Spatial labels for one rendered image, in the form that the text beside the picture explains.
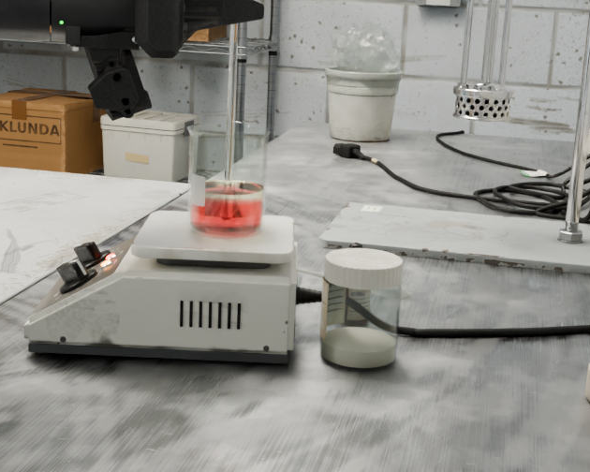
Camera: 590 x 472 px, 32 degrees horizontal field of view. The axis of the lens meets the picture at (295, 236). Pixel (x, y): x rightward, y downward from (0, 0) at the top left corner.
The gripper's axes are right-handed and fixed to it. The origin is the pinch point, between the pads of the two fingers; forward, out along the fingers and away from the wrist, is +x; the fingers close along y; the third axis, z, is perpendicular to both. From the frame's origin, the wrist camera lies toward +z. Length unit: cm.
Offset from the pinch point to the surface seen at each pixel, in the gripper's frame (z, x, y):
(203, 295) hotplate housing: 20.2, -1.4, 7.3
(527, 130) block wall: 38, 130, -206
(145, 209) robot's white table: 26, -1, -44
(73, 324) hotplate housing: 23.0, -10.7, 5.0
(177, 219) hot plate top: 16.8, -2.3, -2.5
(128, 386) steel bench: 25.7, -7.0, 10.5
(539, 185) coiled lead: 24, 56, -54
